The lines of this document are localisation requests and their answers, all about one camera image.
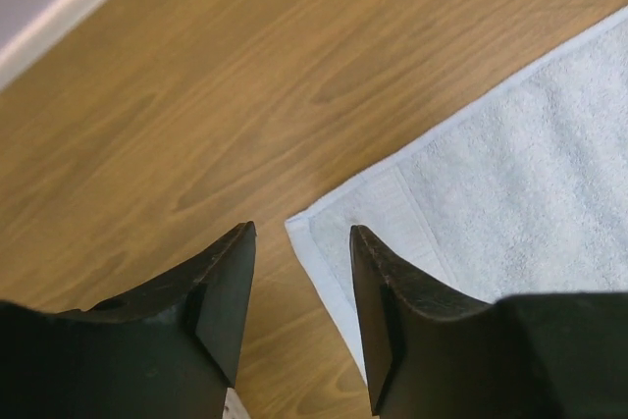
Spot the light blue towel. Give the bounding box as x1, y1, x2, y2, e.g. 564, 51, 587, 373
286, 10, 627, 366

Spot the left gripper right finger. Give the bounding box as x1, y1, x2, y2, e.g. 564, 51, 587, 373
350, 226, 500, 418

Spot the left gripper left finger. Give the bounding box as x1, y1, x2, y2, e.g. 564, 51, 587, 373
53, 222, 256, 418

